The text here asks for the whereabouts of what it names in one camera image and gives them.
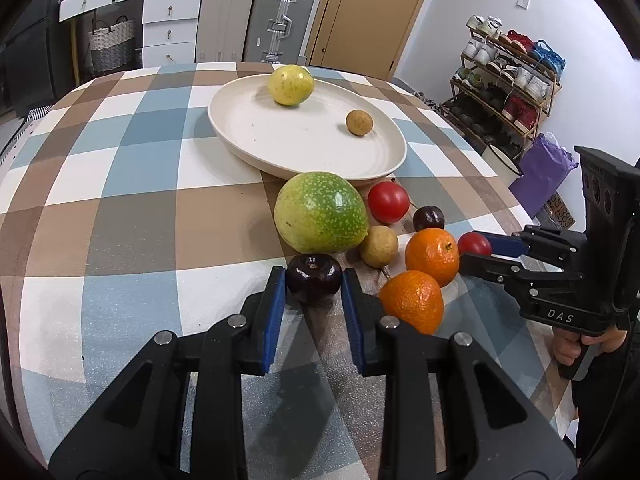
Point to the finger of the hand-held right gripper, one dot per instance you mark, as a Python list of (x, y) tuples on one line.
[(485, 266), (505, 245)]

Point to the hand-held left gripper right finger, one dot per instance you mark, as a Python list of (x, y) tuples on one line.
[(354, 320)]

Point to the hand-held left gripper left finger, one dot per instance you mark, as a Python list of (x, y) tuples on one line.
[(274, 320)]

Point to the red cherry tomato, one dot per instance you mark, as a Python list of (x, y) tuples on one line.
[(388, 202), (472, 244)]

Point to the orange mandarin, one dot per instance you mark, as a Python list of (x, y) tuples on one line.
[(412, 302), (432, 256)]

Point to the green speckled guava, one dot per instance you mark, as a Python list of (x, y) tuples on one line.
[(320, 212)]

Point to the cream oval plate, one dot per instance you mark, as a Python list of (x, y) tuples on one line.
[(300, 135)]

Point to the person's right hand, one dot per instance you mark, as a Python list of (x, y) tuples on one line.
[(564, 349)]

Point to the purple bag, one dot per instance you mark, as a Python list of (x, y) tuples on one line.
[(542, 170)]

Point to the wooden shoe rack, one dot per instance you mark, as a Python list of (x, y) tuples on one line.
[(542, 110)]

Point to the rows of racked shoes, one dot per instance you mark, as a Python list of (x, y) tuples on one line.
[(520, 80)]

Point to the person's dark clothing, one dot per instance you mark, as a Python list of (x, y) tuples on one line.
[(607, 410)]

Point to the checked tablecloth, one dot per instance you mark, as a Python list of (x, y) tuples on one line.
[(125, 210)]

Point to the brown longan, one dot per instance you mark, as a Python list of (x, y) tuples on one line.
[(359, 123)]

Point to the yellow round guava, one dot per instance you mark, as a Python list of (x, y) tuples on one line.
[(290, 85)]

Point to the wooden door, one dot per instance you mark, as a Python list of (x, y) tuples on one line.
[(370, 15)]

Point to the silver suitcase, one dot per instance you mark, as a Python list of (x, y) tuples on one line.
[(280, 20)]

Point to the beige suitcase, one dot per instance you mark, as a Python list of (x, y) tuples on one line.
[(225, 15)]

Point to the white drawer cabinet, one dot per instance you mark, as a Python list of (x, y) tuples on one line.
[(167, 25)]

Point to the woven storage basket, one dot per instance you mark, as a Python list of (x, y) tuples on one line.
[(111, 45)]

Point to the dark grey refrigerator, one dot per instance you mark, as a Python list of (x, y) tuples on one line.
[(35, 50)]

